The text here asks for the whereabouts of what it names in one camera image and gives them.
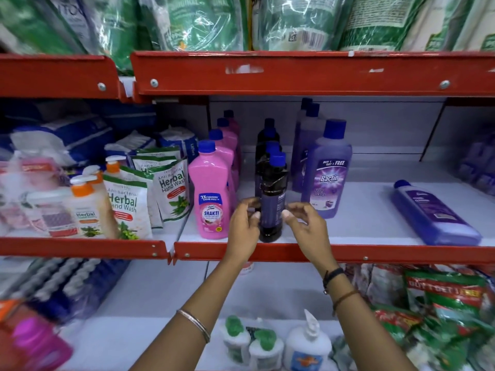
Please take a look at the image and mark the group of blurred purple bottles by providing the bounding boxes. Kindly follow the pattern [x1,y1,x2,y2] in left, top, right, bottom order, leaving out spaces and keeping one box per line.
[459,135,495,196]

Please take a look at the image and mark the person's right hand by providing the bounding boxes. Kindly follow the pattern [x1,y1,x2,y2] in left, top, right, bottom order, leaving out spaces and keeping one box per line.
[282,202,338,273]

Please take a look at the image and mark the pink bottle with blue cap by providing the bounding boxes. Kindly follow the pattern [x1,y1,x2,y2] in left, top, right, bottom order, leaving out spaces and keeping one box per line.
[223,110,242,136]
[217,118,240,159]
[188,140,232,240]
[209,129,238,201]

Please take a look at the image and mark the orange capped pump bottle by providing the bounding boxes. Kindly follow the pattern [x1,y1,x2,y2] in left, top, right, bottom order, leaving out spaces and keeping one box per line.
[82,165,105,187]
[105,155,123,176]
[70,175,119,239]

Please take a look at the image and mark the person's left hand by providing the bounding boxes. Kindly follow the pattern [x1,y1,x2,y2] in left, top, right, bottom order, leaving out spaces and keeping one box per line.
[225,197,262,264]

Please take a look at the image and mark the white bottle with green cap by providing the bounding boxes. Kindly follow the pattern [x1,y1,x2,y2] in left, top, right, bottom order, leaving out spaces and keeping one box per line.
[247,328,285,371]
[220,315,253,366]

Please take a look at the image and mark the pile of green red packets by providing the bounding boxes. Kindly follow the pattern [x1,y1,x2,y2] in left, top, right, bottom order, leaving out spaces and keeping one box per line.
[343,263,495,371]

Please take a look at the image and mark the white pump dispenser bottle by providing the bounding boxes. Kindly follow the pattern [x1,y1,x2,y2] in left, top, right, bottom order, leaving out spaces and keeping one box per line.
[283,308,333,371]

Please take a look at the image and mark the red metal shelf rail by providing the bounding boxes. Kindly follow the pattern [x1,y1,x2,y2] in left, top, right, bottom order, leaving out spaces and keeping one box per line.
[0,54,121,100]
[0,236,171,262]
[130,51,495,98]
[172,241,495,265]

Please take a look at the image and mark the blue white striped package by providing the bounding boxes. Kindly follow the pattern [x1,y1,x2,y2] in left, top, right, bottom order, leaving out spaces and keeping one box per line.
[0,258,131,326]

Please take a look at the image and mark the pile of pink white packets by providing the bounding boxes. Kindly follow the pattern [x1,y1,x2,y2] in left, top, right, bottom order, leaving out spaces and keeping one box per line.
[0,150,80,238]

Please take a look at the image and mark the blue and white plastic pack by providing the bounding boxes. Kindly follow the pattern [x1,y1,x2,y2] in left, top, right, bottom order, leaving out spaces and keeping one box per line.
[158,127,200,160]
[11,115,113,167]
[104,130,157,156]

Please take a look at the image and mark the brown thread wrist band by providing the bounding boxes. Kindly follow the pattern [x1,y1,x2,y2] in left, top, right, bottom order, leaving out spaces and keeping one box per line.
[332,290,359,310]

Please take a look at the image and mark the black wrist band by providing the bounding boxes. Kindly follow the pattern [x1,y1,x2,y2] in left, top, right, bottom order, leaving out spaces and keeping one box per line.
[323,267,345,289]

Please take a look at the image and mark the row of green plastic packets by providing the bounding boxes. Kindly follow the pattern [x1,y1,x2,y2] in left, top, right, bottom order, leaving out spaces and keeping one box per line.
[0,0,495,72]

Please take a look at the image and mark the silver bangle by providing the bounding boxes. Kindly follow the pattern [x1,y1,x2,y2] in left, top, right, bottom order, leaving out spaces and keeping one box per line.
[176,309,212,344]

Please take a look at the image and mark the person's right forearm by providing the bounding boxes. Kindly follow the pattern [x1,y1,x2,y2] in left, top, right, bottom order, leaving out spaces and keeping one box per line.
[320,263,417,371]

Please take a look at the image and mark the white green hand wash pouch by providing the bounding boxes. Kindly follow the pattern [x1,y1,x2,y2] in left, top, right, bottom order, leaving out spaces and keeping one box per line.
[149,159,191,224]
[118,165,164,231]
[135,145,182,159]
[109,175,154,240]
[131,152,183,173]

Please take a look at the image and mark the person's left forearm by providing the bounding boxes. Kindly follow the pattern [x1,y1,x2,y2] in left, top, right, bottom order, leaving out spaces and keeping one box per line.
[131,257,253,371]

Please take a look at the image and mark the magenta plastic bottle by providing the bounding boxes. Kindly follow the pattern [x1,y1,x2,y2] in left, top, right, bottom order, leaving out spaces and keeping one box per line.
[11,316,75,371]

